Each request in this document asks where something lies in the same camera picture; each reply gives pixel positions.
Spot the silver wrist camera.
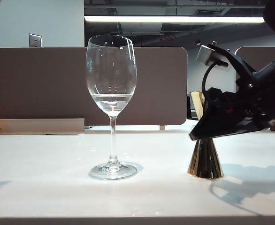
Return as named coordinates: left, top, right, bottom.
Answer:
left=195, top=44, right=217, bottom=66

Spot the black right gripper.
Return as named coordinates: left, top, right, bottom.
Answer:
left=189, top=74, right=275, bottom=142

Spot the gold metal jigger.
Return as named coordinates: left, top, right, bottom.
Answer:
left=187, top=91, right=224, bottom=179

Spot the clear wine glass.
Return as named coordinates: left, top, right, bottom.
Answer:
left=85, top=34, right=138, bottom=181

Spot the metal wall switch plate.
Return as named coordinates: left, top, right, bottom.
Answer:
left=29, top=33, right=43, bottom=48

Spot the long ceiling light strip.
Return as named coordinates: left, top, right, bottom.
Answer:
left=84, top=15, right=266, bottom=24

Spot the narrow brown desk partition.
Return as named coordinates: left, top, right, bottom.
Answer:
left=235, top=46, right=275, bottom=93

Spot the black camera cable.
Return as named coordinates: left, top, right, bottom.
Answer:
left=201, top=61, right=229, bottom=99

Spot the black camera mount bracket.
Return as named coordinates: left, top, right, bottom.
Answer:
left=207, top=42, right=257, bottom=79

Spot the black office chair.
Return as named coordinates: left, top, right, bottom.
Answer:
left=187, top=95, right=196, bottom=120

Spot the wide brown desk partition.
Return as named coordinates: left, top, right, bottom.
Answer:
left=0, top=46, right=189, bottom=126

